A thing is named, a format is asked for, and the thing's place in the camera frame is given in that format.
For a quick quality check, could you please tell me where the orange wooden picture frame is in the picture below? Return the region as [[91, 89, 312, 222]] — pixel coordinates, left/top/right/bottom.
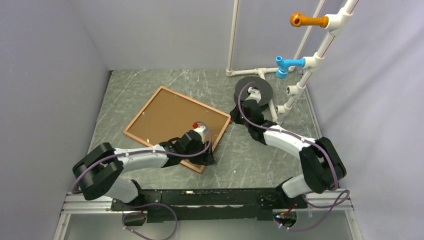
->
[[124, 86, 230, 173]]

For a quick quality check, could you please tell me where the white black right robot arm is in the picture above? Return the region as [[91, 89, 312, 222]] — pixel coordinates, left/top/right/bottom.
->
[[230, 100, 347, 208]]

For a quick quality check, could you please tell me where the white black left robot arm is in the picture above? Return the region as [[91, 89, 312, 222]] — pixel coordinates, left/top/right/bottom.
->
[[72, 126, 215, 210]]

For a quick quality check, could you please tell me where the black filament spool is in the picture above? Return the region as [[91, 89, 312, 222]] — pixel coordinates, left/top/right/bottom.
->
[[233, 76, 274, 112]]

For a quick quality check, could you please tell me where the blue pipe peg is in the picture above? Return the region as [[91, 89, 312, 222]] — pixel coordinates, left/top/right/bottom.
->
[[275, 56, 306, 79]]

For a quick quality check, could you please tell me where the orange pipe peg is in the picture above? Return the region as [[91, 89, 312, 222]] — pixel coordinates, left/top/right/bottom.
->
[[289, 12, 329, 28]]

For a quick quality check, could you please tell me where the white pvc pipe rack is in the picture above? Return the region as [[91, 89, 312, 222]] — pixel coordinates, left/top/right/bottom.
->
[[226, 0, 359, 124]]

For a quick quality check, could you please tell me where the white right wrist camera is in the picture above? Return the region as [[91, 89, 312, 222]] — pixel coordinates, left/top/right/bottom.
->
[[245, 87, 261, 103]]

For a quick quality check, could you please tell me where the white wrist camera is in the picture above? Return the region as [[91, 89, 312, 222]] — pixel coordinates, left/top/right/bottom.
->
[[245, 87, 261, 103], [192, 122, 212, 143]]

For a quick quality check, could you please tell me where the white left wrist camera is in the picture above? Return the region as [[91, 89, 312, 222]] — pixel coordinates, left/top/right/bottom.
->
[[192, 122, 212, 143]]

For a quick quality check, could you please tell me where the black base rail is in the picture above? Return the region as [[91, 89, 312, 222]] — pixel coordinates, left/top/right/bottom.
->
[[110, 187, 307, 223]]

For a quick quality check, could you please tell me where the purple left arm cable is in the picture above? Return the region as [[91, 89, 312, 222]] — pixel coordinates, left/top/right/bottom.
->
[[71, 120, 214, 240]]

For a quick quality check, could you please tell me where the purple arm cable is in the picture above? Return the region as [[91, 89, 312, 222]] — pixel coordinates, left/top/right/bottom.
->
[[237, 81, 351, 233], [71, 120, 214, 240]]

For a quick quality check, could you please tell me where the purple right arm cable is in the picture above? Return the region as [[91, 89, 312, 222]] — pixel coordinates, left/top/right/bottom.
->
[[237, 81, 351, 233]]

